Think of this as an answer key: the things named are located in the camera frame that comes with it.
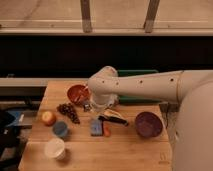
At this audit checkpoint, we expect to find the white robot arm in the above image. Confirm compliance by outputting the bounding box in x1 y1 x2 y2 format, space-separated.
87 66 213 171

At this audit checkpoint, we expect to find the orange bowl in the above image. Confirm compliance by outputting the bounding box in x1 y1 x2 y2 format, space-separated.
67 84 90 105

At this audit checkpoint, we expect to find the green plastic tray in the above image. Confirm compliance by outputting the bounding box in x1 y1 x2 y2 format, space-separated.
118 69 158 104

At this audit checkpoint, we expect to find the white plastic cup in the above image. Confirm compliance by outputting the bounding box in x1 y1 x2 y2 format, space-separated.
44 138 66 160

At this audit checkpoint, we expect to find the yellow banana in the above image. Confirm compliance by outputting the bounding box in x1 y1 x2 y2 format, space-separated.
104 109 125 120

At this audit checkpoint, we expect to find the bunch of dark grapes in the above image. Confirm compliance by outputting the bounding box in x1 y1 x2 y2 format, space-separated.
57 103 80 124

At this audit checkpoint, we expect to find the purple bowl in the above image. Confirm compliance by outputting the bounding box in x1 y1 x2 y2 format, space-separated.
135 111 163 138

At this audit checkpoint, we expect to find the red yellow apple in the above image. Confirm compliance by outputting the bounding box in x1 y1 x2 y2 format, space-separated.
41 111 56 126

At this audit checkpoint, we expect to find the blue sponge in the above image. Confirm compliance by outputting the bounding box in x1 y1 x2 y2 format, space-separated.
90 119 103 136

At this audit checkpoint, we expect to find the wooden spoon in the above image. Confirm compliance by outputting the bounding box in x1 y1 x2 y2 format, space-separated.
74 86 89 103

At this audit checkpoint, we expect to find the orange carrot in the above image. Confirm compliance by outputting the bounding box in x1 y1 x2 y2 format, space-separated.
103 122 111 137

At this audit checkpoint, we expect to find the blue cup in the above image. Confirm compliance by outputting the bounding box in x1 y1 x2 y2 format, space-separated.
52 121 68 138

